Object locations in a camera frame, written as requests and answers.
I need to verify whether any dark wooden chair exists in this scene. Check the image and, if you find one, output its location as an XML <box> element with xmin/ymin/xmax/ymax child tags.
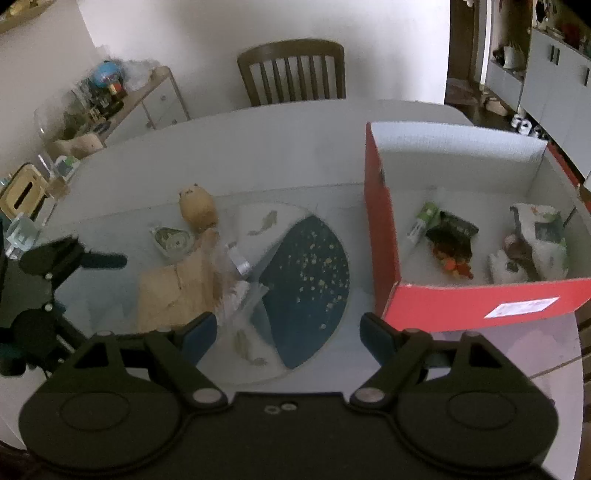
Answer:
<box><xmin>236</xmin><ymin>39</ymin><xmax>346</xmax><ymax>107</ymax></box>

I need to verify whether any black snack packet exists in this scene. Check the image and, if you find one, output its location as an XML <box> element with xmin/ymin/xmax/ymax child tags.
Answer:
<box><xmin>426</xmin><ymin>210</ymin><xmax>479</xmax><ymax>280</ymax></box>

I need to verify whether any white side cabinet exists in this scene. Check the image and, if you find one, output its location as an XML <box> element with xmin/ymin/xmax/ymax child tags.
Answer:
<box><xmin>46</xmin><ymin>66</ymin><xmax>189</xmax><ymax>160</ymax></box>

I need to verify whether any cotton swabs bag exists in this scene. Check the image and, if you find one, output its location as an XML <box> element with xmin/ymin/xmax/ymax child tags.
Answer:
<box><xmin>214</xmin><ymin>257</ymin><xmax>269</xmax><ymax>326</ymax></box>

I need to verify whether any tan bear plush toy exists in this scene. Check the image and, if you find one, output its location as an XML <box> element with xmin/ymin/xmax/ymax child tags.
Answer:
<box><xmin>178</xmin><ymin>184</ymin><xmax>218</xmax><ymax>233</ymax></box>

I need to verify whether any round fish pattern placemat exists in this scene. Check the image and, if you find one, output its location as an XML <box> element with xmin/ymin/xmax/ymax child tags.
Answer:
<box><xmin>204</xmin><ymin>202</ymin><xmax>349</xmax><ymax>387</ymax></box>

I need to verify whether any blue globe toy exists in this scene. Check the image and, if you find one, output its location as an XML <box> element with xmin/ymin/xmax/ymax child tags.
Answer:
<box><xmin>90</xmin><ymin>61</ymin><xmax>123</xmax><ymax>95</ymax></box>

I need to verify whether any red cardboard storage box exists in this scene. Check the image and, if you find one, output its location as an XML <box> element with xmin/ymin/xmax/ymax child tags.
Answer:
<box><xmin>365</xmin><ymin>122</ymin><xmax>590</xmax><ymax>332</ymax></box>

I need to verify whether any white green wet wipes pack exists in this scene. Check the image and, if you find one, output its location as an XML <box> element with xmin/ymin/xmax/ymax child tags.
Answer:
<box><xmin>488</xmin><ymin>203</ymin><xmax>569</xmax><ymax>284</ymax></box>

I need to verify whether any white wall cabinet unit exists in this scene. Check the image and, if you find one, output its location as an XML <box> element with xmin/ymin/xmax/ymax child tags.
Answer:
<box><xmin>479</xmin><ymin>1</ymin><xmax>590</xmax><ymax>180</ymax></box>

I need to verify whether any white green tube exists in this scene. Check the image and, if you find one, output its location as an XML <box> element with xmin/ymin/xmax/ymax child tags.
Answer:
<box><xmin>406</xmin><ymin>201</ymin><xmax>439</xmax><ymax>245</ymax></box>

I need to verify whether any wooden tissue box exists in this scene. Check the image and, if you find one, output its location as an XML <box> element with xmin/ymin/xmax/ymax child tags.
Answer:
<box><xmin>1</xmin><ymin>163</ymin><xmax>48</xmax><ymax>221</ymax></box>

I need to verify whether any silver tape roll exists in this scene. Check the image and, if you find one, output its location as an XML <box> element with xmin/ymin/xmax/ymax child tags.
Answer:
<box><xmin>228</xmin><ymin>245</ymin><xmax>252</xmax><ymax>279</ymax></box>

